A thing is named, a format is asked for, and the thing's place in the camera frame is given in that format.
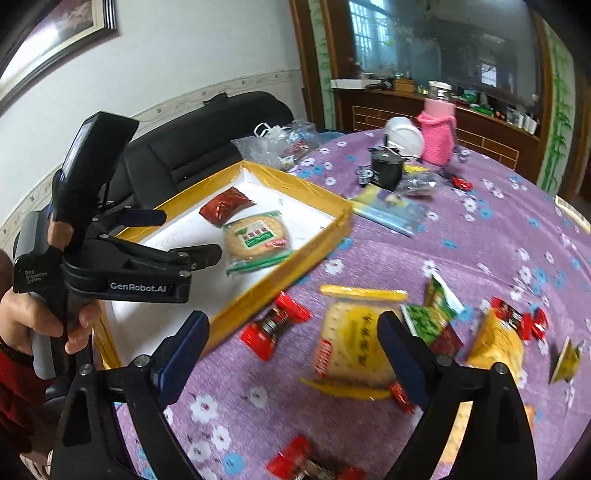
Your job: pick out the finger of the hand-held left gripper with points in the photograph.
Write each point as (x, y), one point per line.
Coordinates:
(198, 257)
(141, 217)

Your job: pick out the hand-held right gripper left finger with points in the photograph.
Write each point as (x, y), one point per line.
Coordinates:
(184, 355)

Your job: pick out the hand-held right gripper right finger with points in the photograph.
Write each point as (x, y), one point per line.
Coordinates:
(401, 355)

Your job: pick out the small red candy packet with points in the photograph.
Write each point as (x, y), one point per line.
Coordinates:
(400, 396)
(461, 183)

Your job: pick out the green pea snack packet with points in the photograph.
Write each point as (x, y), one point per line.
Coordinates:
(427, 323)

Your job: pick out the dark red biscuit packet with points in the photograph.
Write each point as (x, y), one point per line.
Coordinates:
(449, 344)

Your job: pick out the yellow square cracker packet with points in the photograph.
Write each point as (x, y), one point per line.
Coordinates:
(351, 341)

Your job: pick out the green round cracker packet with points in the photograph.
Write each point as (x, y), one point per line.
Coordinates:
(256, 237)

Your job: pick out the red black candy packet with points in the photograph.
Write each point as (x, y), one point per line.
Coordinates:
(272, 325)
(288, 454)
(510, 314)

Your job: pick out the yellow cheese cracker packet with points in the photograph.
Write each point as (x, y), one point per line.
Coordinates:
(496, 348)

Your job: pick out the yellow cardboard box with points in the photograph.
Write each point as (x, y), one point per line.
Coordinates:
(300, 217)

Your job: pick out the gold green snack packet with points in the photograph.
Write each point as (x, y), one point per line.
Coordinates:
(567, 362)

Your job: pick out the person's left hand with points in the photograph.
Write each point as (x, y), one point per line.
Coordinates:
(18, 318)

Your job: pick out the dark red foil snack packet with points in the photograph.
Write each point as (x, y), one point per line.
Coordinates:
(226, 206)

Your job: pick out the purple floral tablecloth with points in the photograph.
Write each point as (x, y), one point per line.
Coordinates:
(369, 258)

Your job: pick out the black leather chair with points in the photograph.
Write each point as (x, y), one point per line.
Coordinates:
(207, 134)

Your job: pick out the clear plastic bag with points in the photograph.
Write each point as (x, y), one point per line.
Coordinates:
(268, 150)

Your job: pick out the white face mask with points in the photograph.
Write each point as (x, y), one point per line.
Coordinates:
(265, 129)

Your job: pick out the blue yellow flat packet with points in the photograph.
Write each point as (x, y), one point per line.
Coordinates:
(392, 210)

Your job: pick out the silver foil packet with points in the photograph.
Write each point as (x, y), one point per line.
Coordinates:
(418, 185)

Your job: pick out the blue plastic basin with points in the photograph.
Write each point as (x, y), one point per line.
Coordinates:
(331, 136)

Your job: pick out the black pot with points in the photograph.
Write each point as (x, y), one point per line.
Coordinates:
(388, 170)

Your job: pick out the white round container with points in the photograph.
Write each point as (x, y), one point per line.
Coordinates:
(402, 136)

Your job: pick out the pink knit covered bottle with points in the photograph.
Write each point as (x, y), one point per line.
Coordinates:
(436, 136)

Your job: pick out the white flat box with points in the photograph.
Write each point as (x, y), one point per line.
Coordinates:
(348, 83)

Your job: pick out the wooden cabinet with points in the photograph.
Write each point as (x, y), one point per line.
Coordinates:
(485, 134)

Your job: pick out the glass window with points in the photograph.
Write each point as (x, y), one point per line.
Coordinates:
(438, 41)

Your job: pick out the framed wall picture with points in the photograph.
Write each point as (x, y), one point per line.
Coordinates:
(55, 27)

